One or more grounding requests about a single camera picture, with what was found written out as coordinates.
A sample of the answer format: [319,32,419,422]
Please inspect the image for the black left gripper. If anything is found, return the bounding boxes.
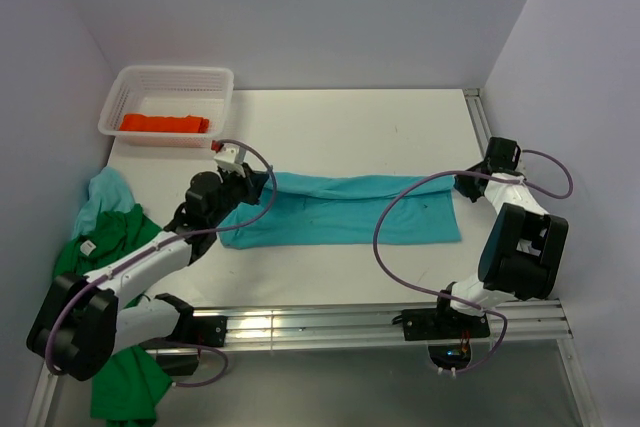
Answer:
[209,161,269,227]

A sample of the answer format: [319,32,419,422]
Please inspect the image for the teal t-shirt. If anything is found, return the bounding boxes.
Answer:
[219,172,461,250]

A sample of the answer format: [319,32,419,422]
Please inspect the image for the white perforated plastic basket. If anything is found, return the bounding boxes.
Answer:
[98,65,234,148]

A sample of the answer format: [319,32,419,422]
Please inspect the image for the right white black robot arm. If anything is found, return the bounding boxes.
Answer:
[432,137,573,337]

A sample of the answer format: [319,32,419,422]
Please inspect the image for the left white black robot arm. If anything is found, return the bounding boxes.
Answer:
[26,163,275,381]

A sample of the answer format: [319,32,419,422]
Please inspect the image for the light aqua t-shirt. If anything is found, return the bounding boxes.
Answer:
[71,166,135,239]

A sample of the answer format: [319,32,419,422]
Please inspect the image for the orange rolled t-shirt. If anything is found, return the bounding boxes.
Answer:
[119,114,210,134]

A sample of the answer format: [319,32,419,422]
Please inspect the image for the green t-shirt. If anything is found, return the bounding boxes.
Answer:
[53,204,172,426]

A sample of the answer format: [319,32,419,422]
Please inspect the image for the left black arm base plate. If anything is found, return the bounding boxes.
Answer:
[143,315,229,380]

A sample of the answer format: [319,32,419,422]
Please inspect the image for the aluminium extrusion frame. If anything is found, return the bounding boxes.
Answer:
[22,87,601,427]

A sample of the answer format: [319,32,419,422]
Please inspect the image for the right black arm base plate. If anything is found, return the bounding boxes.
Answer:
[391,308,491,341]

